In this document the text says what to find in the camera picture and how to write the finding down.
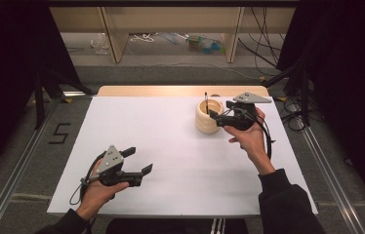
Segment ribbed wooden pen holder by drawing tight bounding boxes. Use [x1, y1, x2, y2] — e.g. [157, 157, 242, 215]
[194, 98, 225, 135]

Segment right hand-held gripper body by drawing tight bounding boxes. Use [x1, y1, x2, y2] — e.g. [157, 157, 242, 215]
[216, 92, 272, 132]

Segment colourful plastic clutter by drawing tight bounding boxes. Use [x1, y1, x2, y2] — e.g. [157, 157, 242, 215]
[185, 33, 225, 56]

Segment black metal stand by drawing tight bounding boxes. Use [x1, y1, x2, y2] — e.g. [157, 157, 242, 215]
[262, 61, 312, 128]
[33, 67, 95, 131]

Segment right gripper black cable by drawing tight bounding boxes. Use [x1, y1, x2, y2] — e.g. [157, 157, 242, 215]
[255, 113, 276, 160]

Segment aluminium floor rail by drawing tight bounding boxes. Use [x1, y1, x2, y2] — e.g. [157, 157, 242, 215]
[0, 97, 61, 234]
[287, 97, 365, 234]

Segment black cable coil on floor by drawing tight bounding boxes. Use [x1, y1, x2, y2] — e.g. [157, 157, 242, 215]
[280, 97, 307, 133]

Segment light wooden shelf unit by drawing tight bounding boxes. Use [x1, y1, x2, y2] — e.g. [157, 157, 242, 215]
[49, 6, 297, 64]

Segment person's left hand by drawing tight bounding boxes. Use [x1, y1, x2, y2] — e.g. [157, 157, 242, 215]
[75, 160, 130, 221]

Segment clear plastic bag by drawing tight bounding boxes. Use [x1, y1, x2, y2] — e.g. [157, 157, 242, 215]
[90, 32, 111, 56]

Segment hanging black cables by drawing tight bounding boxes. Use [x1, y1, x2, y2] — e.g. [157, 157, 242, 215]
[237, 6, 286, 78]

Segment person's right hand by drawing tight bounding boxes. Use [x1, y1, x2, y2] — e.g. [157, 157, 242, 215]
[223, 108, 276, 176]

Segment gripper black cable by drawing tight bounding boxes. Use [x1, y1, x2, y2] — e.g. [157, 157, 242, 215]
[255, 113, 276, 160]
[69, 151, 106, 207]

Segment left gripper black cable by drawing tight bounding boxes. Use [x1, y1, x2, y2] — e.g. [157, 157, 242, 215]
[69, 151, 106, 207]

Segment white table cover sheet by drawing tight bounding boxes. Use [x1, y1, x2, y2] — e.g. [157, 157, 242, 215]
[47, 96, 319, 218]

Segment black curtain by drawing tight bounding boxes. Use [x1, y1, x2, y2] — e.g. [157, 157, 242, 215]
[0, 0, 84, 189]
[276, 0, 365, 225]

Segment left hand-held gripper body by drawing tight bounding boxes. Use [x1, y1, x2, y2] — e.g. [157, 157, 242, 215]
[89, 144, 142, 188]

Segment white coiled cord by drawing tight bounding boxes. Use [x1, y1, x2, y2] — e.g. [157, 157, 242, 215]
[129, 32, 159, 44]

